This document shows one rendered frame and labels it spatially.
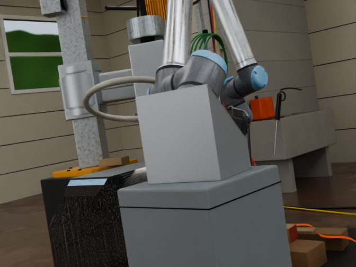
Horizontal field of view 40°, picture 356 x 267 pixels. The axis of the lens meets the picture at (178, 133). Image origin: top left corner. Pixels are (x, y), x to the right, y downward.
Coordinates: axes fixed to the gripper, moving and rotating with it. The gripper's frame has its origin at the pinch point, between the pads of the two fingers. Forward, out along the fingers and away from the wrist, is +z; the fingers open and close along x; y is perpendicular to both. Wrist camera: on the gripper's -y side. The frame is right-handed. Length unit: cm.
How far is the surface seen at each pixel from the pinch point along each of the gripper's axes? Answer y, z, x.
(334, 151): 91, -583, 104
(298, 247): 41, -119, 86
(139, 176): -50, -65, 46
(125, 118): -61, -63, 16
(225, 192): 8.2, 37.7, 13.2
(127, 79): -49, -26, -9
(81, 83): -128, -148, 12
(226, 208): 9.3, 38.9, 17.9
